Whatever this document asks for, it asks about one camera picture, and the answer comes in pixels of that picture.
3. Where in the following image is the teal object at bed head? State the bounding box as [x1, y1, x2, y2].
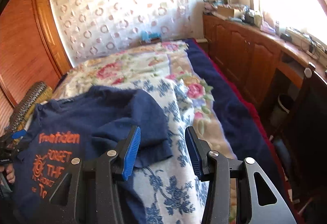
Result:
[140, 31, 162, 44]

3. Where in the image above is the circle-patterned sheer curtain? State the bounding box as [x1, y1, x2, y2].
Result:
[52, 0, 203, 63]

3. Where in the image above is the navy blue printed t-shirt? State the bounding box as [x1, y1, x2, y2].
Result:
[12, 86, 166, 219]

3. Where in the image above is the navy blue bed blanket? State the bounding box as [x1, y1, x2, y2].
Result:
[184, 38, 284, 192]

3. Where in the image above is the long wooden sideboard cabinet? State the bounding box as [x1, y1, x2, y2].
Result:
[202, 15, 326, 109]

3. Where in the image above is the dark chair with round knob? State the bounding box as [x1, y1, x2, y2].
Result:
[278, 63, 326, 215]

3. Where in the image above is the wooden louvered wardrobe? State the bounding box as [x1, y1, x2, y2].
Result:
[1, 0, 72, 134]

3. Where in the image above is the pink floral bed sheet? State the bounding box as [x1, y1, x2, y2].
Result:
[53, 41, 236, 165]

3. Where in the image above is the dark circle-patterned pillow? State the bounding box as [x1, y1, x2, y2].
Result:
[4, 81, 53, 134]

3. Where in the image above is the cardboard box on sideboard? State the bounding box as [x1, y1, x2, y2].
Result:
[217, 6, 242, 18]

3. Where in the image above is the blue floral white towel blanket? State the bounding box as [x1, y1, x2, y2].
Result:
[130, 78, 213, 224]

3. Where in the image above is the person's left hand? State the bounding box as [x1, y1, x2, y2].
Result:
[0, 164, 16, 183]

